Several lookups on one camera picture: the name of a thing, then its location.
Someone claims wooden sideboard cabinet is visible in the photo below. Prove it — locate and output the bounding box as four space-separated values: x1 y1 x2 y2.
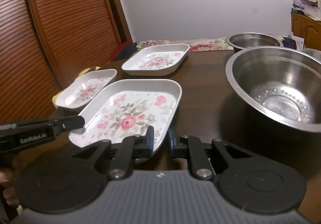
291 11 321 51

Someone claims pile of folded cloths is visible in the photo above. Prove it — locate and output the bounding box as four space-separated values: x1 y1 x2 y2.
293 0 320 21

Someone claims brown louvered wardrobe door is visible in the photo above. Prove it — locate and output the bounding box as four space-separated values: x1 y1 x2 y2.
1 0 132 123

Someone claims left hand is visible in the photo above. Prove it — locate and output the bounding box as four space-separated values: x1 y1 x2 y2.
1 169 20 207

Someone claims right small steel bowl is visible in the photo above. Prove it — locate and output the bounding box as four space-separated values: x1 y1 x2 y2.
301 48 321 62

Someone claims far steel bowl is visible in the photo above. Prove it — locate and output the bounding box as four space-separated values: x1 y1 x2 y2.
226 32 283 53

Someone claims large floral white tray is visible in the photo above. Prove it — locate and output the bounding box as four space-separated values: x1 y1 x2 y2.
69 79 182 151

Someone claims large steel bowl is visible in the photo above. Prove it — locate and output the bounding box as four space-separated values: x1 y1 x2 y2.
225 46 320 133

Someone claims small floral white tray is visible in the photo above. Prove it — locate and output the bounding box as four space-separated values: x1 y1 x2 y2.
52 69 118 111

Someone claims floral bed cover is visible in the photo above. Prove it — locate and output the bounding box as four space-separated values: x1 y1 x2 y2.
137 35 284 52

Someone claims far floral white tray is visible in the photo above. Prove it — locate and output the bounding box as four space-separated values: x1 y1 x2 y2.
121 43 190 77

